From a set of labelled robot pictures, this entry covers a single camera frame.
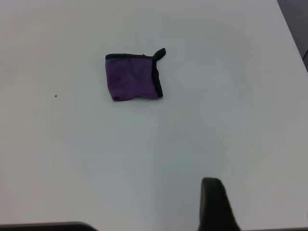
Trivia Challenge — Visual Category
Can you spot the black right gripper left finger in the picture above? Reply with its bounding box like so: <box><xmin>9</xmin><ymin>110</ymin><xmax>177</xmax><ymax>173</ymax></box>
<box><xmin>0</xmin><ymin>221</ymin><xmax>100</xmax><ymax>231</ymax></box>

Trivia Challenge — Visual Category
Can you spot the purple cloth with black trim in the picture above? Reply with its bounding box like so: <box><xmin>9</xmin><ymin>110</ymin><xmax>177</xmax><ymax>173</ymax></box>
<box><xmin>105</xmin><ymin>47</ymin><xmax>167</xmax><ymax>103</ymax></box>

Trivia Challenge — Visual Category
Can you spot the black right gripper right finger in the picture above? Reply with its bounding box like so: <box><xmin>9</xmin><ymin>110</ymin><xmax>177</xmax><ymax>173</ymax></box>
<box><xmin>197</xmin><ymin>177</ymin><xmax>242</xmax><ymax>231</ymax></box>

